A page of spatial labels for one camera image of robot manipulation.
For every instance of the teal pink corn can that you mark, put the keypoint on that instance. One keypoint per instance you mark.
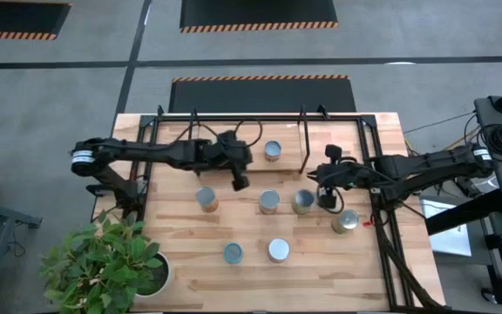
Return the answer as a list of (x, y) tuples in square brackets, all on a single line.
[(233, 253)]

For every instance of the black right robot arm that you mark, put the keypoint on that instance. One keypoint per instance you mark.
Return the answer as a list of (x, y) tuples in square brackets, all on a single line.
[(429, 163)]

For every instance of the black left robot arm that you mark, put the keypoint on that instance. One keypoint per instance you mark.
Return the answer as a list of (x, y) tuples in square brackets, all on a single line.
[(146, 150)]

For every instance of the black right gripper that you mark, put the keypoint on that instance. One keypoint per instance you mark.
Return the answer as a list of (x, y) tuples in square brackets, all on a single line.
[(342, 174)]

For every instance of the black aluminium rig frame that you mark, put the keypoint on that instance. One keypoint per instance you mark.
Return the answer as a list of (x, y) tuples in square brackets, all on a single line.
[(277, 118)]

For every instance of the green plant in white pot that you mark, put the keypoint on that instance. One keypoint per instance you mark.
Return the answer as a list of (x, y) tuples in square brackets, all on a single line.
[(103, 261)]

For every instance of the black mat orange striped edge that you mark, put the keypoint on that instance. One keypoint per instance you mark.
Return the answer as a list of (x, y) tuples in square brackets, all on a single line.
[(15, 17), (255, 13), (259, 93)]

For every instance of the yellow green can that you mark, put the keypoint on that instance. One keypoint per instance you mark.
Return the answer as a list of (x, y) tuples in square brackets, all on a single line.
[(303, 200)]

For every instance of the white paper sheet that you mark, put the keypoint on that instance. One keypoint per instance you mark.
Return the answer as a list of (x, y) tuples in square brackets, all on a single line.
[(449, 235)]

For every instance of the spicy black beans can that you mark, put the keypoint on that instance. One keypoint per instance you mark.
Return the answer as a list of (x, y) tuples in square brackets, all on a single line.
[(273, 149)]

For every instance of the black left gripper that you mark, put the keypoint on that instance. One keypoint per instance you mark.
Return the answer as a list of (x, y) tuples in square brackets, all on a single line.
[(220, 152)]

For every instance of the red clip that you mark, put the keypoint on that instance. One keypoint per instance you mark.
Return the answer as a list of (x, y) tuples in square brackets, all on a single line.
[(368, 224)]

